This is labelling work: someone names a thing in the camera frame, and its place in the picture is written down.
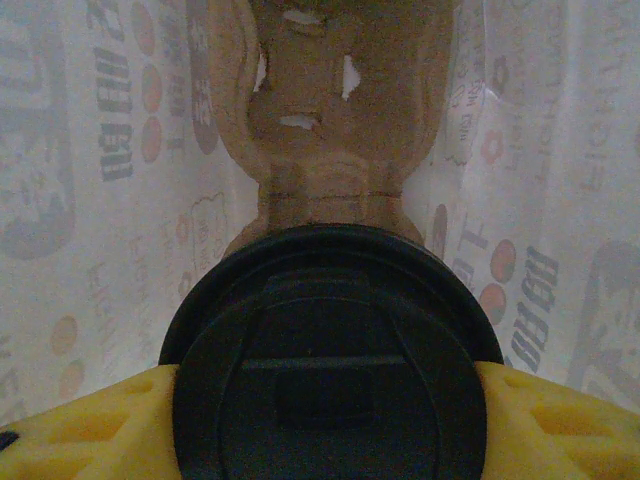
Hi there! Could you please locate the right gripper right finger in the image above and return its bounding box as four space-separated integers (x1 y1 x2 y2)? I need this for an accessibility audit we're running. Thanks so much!
477 362 640 480

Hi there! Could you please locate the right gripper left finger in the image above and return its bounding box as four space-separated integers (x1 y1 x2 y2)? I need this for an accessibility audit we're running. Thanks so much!
0 363 185 480

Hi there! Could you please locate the white printed paper gift bag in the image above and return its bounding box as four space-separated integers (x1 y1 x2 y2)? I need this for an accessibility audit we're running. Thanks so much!
0 0 640 436

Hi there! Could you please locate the black plastic cup lid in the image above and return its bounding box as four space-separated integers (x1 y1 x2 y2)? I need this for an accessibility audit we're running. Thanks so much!
158 223 505 480

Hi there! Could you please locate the brown pulp cup carrier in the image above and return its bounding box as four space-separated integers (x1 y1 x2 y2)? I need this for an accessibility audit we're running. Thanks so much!
202 0 464 264

